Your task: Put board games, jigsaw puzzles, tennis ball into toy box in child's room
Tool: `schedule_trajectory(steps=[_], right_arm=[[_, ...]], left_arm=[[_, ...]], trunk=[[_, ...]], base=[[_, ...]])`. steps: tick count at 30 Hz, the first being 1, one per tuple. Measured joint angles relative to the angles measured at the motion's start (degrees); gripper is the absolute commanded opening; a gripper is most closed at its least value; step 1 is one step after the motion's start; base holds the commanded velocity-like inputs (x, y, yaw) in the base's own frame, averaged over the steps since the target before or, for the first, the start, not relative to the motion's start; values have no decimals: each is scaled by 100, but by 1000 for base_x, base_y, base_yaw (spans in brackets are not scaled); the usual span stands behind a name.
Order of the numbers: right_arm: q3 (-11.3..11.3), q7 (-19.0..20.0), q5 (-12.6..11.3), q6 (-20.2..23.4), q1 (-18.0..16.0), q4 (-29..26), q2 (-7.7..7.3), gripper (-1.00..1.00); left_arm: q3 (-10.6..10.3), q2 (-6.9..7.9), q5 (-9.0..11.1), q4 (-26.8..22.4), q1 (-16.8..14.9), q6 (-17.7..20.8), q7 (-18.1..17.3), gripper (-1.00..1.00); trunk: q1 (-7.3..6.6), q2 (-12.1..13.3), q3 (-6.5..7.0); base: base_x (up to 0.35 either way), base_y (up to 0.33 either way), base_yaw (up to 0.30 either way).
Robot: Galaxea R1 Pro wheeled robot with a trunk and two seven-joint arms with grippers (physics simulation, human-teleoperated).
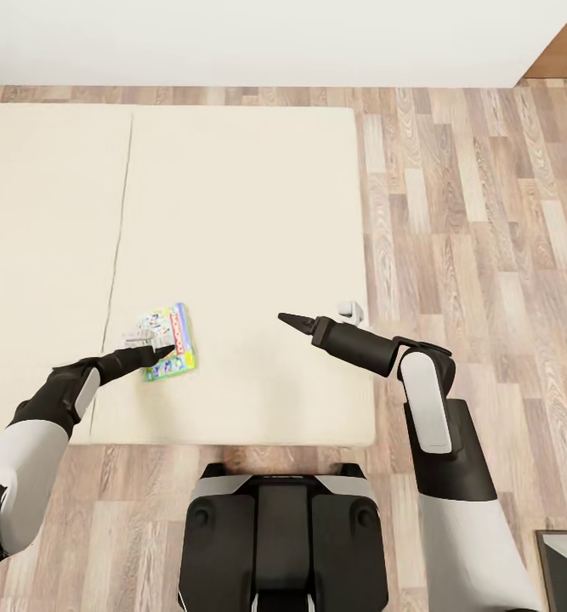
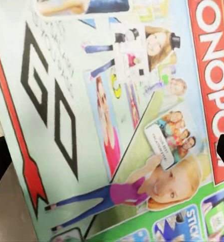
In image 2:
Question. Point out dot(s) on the board game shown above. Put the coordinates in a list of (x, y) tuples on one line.
[(112, 111)]

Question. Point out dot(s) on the bed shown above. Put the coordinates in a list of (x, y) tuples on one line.
[(15, 221)]

